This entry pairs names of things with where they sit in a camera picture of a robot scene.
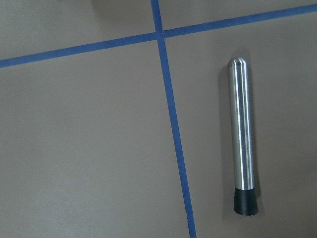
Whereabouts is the steel muddler black tip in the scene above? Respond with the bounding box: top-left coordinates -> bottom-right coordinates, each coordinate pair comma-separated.
228,58 -> 258,216

